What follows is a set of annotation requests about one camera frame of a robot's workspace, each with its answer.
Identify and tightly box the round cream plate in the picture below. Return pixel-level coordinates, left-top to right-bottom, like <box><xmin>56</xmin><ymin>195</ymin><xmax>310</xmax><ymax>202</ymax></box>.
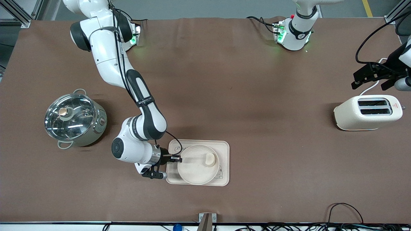
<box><xmin>177</xmin><ymin>145</ymin><xmax>221</xmax><ymax>185</ymax></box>

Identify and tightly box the cream rabbit print tray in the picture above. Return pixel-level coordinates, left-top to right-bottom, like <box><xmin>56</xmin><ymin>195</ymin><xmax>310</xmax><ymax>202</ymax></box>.
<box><xmin>166</xmin><ymin>139</ymin><xmax>230</xmax><ymax>187</ymax></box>

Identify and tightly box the cream two-slot toaster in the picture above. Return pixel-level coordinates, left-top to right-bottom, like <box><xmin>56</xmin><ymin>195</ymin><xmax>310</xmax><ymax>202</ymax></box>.
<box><xmin>334</xmin><ymin>95</ymin><xmax>406</xmax><ymax>131</ymax></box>

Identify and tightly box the stainless steel pot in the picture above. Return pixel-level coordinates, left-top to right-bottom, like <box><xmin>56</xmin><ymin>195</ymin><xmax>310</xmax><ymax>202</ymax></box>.
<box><xmin>45</xmin><ymin>89</ymin><xmax>108</xmax><ymax>150</ymax></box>

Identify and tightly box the glass pot lid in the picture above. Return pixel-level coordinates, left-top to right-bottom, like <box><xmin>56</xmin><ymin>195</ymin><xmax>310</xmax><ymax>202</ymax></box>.
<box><xmin>45</xmin><ymin>94</ymin><xmax>97</xmax><ymax>141</ymax></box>

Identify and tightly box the brown table cloth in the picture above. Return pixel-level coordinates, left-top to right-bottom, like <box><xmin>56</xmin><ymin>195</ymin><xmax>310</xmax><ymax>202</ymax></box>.
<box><xmin>0</xmin><ymin>17</ymin><xmax>411</xmax><ymax>224</ymax></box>

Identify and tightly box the white toaster power cable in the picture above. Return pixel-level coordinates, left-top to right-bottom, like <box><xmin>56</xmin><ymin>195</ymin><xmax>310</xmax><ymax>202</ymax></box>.
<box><xmin>360</xmin><ymin>58</ymin><xmax>388</xmax><ymax>96</ymax></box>

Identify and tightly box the aluminium frame profile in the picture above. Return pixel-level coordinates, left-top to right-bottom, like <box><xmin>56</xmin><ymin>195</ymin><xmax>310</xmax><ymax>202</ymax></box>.
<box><xmin>0</xmin><ymin>0</ymin><xmax>44</xmax><ymax>29</ymax></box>
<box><xmin>385</xmin><ymin>0</ymin><xmax>406</xmax><ymax>25</ymax></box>

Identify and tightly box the grey metal bracket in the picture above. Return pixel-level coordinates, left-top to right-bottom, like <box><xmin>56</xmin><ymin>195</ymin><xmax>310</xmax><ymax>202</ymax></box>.
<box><xmin>199</xmin><ymin>213</ymin><xmax>217</xmax><ymax>231</ymax></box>

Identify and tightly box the black looped cable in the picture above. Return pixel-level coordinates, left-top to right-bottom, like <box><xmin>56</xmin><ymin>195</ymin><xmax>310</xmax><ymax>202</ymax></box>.
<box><xmin>328</xmin><ymin>203</ymin><xmax>364</xmax><ymax>225</ymax></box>

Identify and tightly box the black cable bundle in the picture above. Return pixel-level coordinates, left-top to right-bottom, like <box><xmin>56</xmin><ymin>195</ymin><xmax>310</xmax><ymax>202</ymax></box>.
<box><xmin>234</xmin><ymin>222</ymin><xmax>411</xmax><ymax>231</ymax></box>

